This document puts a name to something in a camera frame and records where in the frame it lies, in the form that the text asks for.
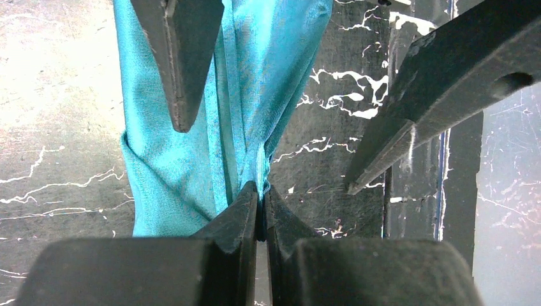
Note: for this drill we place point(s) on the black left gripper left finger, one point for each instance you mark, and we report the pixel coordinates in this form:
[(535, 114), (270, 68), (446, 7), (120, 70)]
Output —
[(214, 266)]

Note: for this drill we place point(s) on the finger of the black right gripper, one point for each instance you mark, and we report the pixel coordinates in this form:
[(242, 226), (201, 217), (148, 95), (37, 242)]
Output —
[(447, 76), (182, 35)]

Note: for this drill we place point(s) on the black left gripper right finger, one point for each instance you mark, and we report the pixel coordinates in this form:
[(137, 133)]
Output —
[(308, 269)]

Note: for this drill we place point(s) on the teal cloth napkin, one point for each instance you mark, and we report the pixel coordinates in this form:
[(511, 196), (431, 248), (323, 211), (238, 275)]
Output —
[(263, 56)]

